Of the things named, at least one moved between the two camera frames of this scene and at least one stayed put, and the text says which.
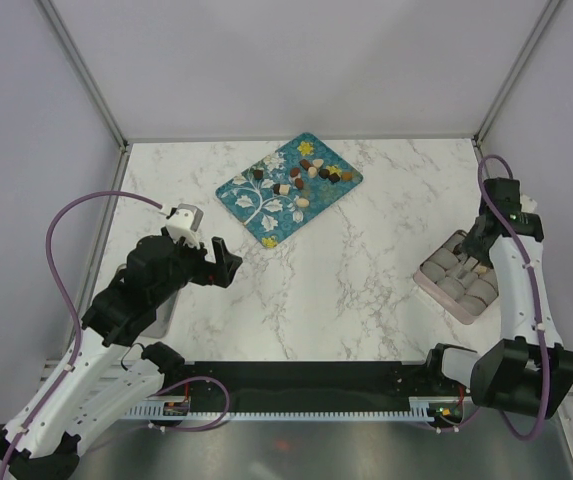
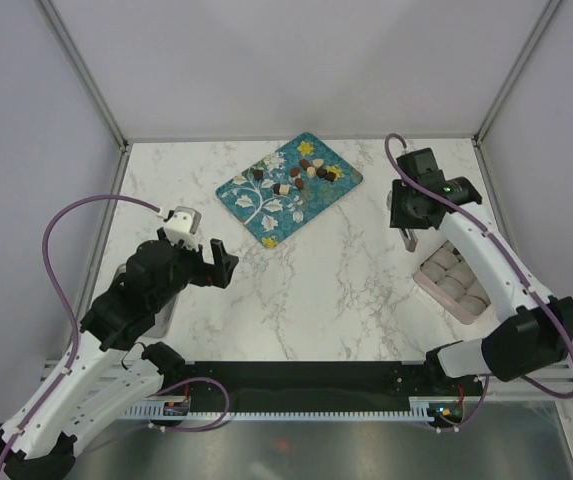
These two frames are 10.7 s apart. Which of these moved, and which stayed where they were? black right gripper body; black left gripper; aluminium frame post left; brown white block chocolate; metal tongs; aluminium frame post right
Moved: metal tongs; black right gripper body
Stayed: aluminium frame post left; black left gripper; aluminium frame post right; brown white block chocolate
